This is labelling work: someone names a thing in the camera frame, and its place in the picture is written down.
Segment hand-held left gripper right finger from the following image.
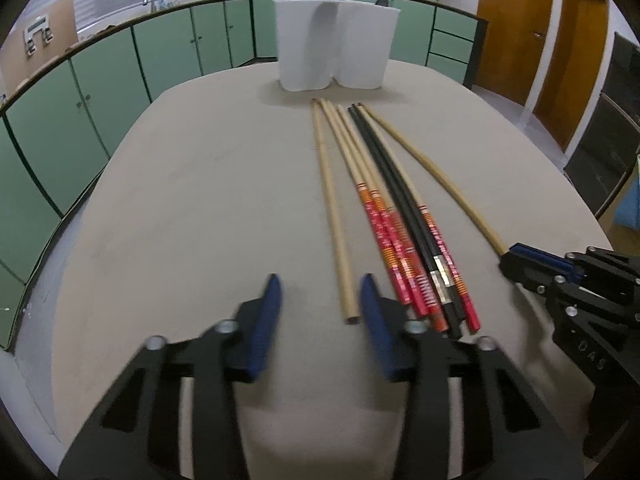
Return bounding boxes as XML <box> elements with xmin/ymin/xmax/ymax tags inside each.
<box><xmin>360</xmin><ymin>274</ymin><xmax>583</xmax><ymax>480</ymax></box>

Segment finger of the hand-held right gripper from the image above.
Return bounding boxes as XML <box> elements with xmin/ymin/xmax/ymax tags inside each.
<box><xmin>565</xmin><ymin>246</ymin><xmax>640</xmax><ymax>306</ymax></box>
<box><xmin>500</xmin><ymin>243</ymin><xmax>576</xmax><ymax>293</ymax></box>

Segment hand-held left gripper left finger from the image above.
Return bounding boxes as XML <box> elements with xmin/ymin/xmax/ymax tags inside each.
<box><xmin>59</xmin><ymin>274</ymin><xmax>283</xmax><ymax>480</ymax></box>

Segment red patterned wooden chopstick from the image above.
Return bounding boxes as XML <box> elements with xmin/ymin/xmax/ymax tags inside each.
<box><xmin>321</xmin><ymin>99</ymin><xmax>423</xmax><ymax>318</ymax></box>
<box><xmin>337</xmin><ymin>104</ymin><xmax>446</xmax><ymax>333</ymax></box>
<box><xmin>360</xmin><ymin>104</ymin><xmax>482</xmax><ymax>335</ymax></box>

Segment plain wooden chopstick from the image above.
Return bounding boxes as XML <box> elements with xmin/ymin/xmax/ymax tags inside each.
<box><xmin>367</xmin><ymin>106</ymin><xmax>508</xmax><ymax>256</ymax></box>
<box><xmin>311</xmin><ymin>99</ymin><xmax>362</xmax><ymax>325</ymax></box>

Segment black chopstick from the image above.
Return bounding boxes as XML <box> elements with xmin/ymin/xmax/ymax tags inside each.
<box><xmin>349</xmin><ymin>104</ymin><xmax>463</xmax><ymax>339</ymax></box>
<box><xmin>354</xmin><ymin>103</ymin><xmax>468</xmax><ymax>322</ymax></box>

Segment white two-compartment utensil holder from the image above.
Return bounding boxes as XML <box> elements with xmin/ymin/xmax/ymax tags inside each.
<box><xmin>273</xmin><ymin>0</ymin><xmax>400</xmax><ymax>92</ymax></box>

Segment blue cloth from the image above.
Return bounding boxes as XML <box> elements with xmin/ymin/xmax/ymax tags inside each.
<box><xmin>612</xmin><ymin>180</ymin><xmax>640</xmax><ymax>231</ymax></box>

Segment black chair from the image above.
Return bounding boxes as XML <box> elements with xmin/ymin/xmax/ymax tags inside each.
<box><xmin>562</xmin><ymin>30</ymin><xmax>640</xmax><ymax>221</ymax></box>

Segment wooden door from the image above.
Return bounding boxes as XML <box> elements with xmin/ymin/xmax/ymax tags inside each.
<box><xmin>472</xmin><ymin>0</ymin><xmax>556</xmax><ymax>106</ymax></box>
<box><xmin>532</xmin><ymin>0</ymin><xmax>611</xmax><ymax>153</ymax></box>

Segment green kitchen base cabinets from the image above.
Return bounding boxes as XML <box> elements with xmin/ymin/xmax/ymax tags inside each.
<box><xmin>0</xmin><ymin>0</ymin><xmax>488</xmax><ymax>351</ymax></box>

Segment cardboard sheet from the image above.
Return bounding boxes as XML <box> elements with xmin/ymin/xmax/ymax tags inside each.
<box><xmin>0</xmin><ymin>0</ymin><xmax>78</xmax><ymax>96</ymax></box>

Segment white device on cardboard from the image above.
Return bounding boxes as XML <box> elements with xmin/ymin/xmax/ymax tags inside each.
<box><xmin>22</xmin><ymin>16</ymin><xmax>53</xmax><ymax>58</ymax></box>

